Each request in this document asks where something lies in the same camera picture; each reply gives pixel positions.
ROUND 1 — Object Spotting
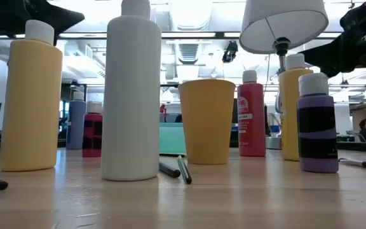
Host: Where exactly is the thin black paintbrush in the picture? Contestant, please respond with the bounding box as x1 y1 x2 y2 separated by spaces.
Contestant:
176 155 193 185

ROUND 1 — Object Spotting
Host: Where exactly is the medium red paint bottle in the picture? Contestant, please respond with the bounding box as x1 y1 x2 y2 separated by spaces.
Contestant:
237 69 267 158

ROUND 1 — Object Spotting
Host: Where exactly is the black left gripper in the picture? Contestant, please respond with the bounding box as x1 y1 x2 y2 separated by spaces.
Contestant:
0 0 86 37

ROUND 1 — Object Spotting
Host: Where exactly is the teal plastic bin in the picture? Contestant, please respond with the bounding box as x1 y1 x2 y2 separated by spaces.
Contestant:
159 123 187 156

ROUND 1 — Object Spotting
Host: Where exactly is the medium yellow paint bottle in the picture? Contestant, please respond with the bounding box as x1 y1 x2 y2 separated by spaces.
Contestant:
278 53 315 162

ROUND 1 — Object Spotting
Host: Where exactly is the silver lamp with white shade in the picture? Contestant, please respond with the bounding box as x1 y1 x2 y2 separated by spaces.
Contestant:
239 0 329 150

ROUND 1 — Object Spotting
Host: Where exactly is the black aluminium table frame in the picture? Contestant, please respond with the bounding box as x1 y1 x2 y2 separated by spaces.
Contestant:
0 139 366 154

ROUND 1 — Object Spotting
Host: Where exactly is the small purple paint bottle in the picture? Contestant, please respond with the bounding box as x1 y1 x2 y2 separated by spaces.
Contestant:
296 72 340 174

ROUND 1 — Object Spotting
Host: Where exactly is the small magenta paint bottle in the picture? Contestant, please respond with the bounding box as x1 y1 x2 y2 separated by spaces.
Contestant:
81 101 104 158

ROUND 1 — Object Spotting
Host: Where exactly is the yellow plastic cup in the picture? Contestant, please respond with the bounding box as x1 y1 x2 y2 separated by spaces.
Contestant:
178 78 236 165

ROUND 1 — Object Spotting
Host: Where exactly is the black hanging camera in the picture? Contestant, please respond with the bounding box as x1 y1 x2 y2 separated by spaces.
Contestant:
222 40 239 64

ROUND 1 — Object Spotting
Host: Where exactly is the periwinkle paint bottle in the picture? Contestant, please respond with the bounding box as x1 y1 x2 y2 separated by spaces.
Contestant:
65 91 88 151

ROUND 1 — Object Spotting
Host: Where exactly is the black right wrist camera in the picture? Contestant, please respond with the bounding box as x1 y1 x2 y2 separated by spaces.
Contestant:
340 1 366 31

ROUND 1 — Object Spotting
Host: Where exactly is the large white paint bottle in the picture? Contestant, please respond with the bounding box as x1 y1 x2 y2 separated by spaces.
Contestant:
101 0 163 182

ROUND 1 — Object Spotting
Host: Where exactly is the large yellow paint bottle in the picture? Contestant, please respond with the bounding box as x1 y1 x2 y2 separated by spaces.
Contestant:
0 19 64 172

